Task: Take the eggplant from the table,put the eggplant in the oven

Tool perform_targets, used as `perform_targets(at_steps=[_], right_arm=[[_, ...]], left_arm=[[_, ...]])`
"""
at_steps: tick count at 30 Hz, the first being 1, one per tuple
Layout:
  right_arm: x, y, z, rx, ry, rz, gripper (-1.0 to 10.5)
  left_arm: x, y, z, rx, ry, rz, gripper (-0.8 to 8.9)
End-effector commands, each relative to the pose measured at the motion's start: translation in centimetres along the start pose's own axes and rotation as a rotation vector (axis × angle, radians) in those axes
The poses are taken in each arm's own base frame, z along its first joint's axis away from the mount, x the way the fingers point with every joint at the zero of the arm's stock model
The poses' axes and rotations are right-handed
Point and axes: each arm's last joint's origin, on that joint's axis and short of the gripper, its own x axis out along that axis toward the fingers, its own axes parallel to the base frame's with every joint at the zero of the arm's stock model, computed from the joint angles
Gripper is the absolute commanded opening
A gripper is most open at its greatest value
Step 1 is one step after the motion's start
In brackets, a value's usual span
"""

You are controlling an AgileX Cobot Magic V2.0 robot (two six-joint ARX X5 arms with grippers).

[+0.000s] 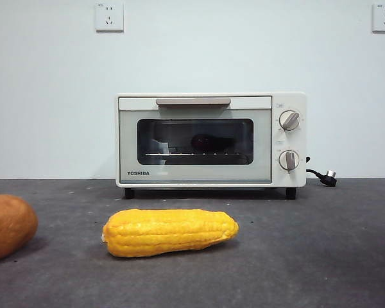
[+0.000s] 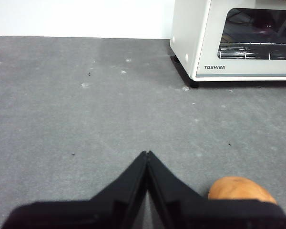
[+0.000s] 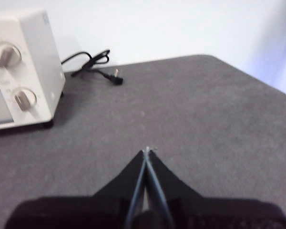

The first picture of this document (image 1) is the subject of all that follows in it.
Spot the white toaster oven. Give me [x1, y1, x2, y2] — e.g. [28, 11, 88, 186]
[115, 92, 307, 200]

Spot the white glass oven door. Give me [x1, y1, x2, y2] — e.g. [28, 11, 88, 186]
[117, 95, 273, 186]

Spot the metal wire oven rack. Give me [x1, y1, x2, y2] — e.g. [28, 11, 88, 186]
[144, 151, 248, 158]

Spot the yellow corn cob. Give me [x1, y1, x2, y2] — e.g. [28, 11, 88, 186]
[101, 208, 240, 258]

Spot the black power cable with plug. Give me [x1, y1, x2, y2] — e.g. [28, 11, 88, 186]
[305, 156, 338, 187]

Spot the purple eggplant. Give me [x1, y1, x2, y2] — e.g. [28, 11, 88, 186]
[191, 133, 237, 152]

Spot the orange-brown sweet potato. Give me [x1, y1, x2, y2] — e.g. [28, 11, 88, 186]
[0, 194, 39, 264]

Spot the beige round oven knob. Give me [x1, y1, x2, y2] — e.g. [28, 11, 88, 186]
[278, 149, 301, 171]
[279, 110, 302, 132]

